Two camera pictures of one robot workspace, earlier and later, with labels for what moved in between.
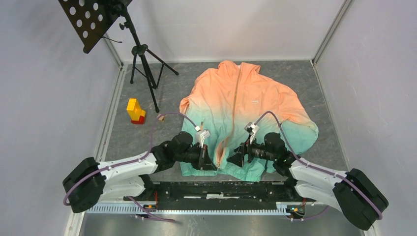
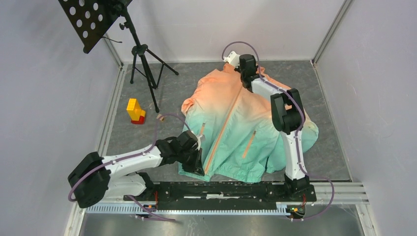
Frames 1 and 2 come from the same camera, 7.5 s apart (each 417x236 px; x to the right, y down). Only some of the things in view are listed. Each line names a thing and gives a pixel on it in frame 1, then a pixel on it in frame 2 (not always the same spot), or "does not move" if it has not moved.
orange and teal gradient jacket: [223, 100] does not move
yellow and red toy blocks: [136, 114] does not move
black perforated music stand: [89, 19] does not move
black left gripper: [203, 162] → [196, 167]
